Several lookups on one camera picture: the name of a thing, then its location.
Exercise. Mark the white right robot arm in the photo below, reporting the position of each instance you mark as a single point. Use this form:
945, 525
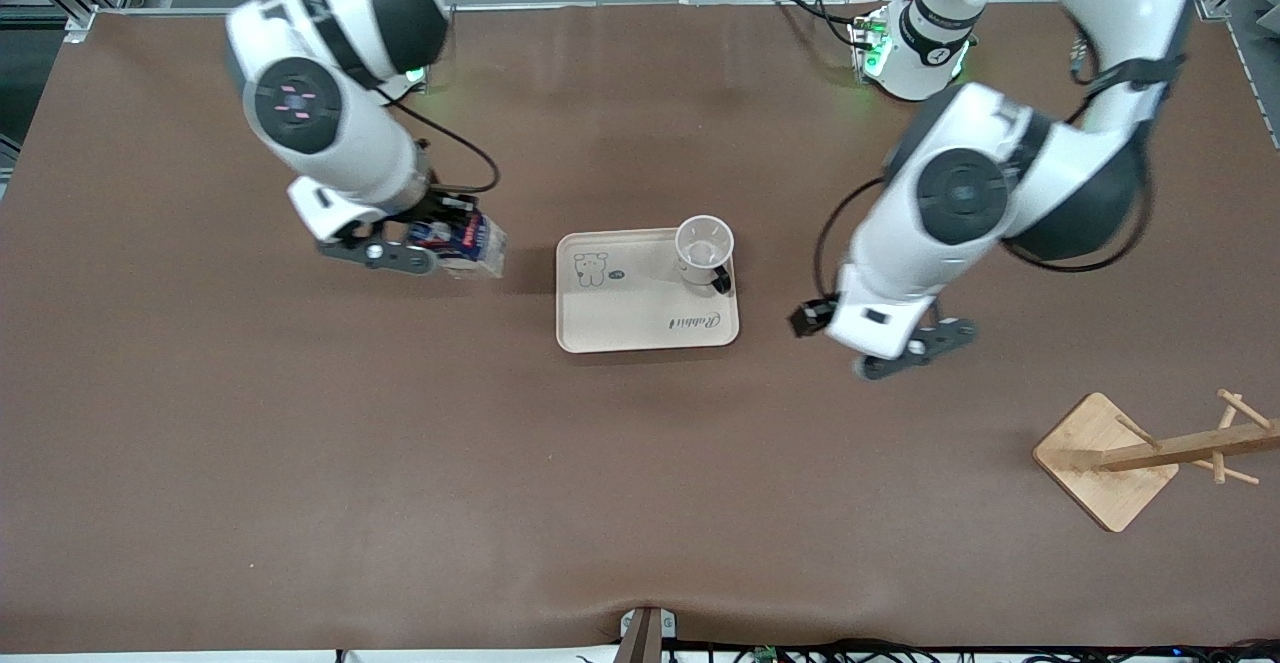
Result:
340, 133

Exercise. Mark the blue milk carton green cap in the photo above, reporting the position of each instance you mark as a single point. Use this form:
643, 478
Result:
470, 243

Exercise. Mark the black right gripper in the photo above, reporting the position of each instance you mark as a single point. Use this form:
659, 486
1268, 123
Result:
437, 210

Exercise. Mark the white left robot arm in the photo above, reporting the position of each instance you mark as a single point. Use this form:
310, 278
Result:
970, 203

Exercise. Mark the wooden mug stand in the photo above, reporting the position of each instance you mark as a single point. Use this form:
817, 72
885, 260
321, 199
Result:
1100, 463

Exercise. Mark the brown table cover mat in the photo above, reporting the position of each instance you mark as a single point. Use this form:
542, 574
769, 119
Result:
640, 493

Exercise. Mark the cream plastic tray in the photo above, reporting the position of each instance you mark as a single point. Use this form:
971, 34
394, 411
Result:
630, 303

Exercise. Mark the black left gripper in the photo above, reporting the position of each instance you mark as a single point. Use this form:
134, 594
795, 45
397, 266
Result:
808, 319

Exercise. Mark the metal table edge bracket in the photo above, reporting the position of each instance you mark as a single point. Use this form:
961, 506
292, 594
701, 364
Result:
648, 628

